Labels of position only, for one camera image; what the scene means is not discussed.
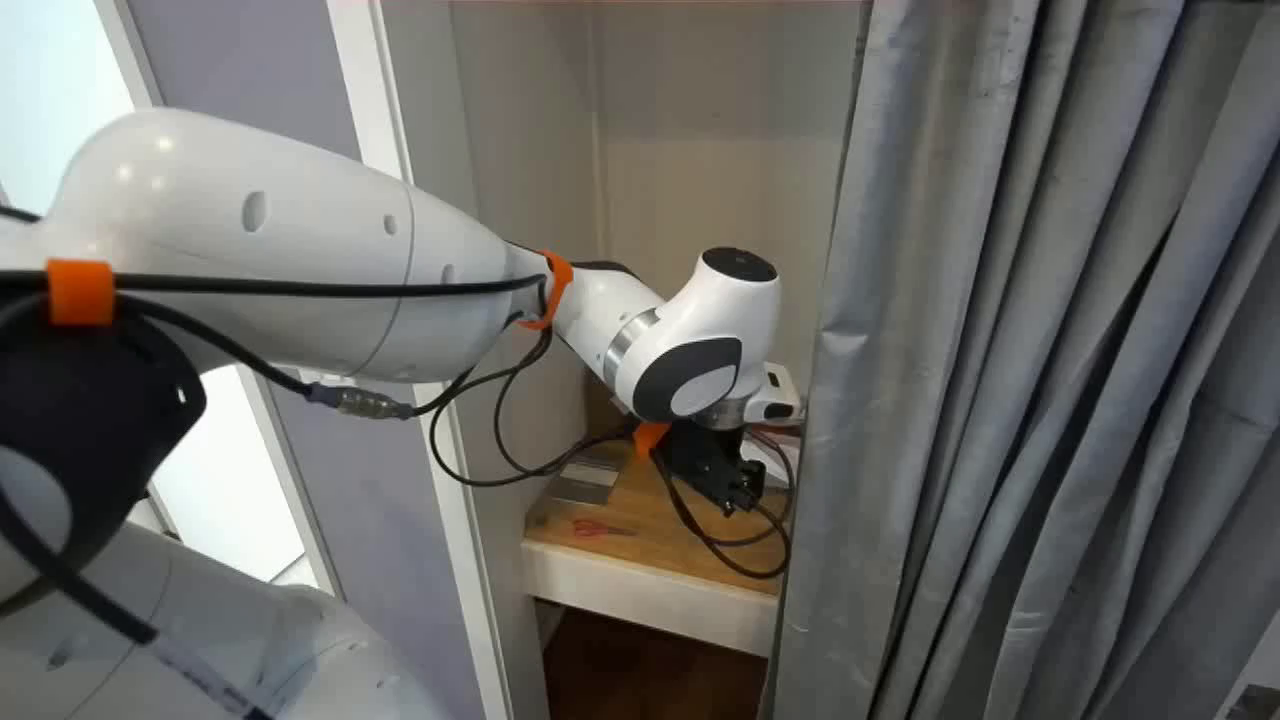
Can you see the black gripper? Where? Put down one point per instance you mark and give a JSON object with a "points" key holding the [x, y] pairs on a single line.
{"points": [[706, 464]]}

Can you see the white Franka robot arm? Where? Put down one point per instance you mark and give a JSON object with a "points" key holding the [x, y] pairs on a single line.
{"points": [[264, 252]]}

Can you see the white door frame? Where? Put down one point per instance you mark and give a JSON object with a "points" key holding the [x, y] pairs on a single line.
{"points": [[387, 105]]}

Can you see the grey curtain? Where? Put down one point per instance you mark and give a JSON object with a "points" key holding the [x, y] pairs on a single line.
{"points": [[1042, 361]]}

